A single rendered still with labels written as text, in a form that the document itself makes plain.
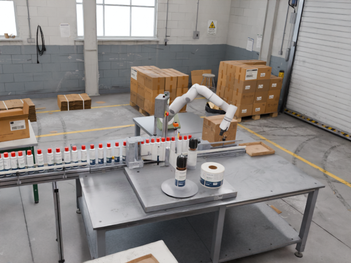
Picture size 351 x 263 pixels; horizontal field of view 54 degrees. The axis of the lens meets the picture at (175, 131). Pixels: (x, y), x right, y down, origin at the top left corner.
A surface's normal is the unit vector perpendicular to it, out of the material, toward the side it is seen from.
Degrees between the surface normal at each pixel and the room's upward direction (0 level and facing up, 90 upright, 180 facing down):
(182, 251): 0
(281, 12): 90
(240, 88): 90
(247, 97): 90
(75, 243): 0
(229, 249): 0
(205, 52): 90
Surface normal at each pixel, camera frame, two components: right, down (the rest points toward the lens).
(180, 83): 0.50, 0.35
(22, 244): 0.06, -0.93
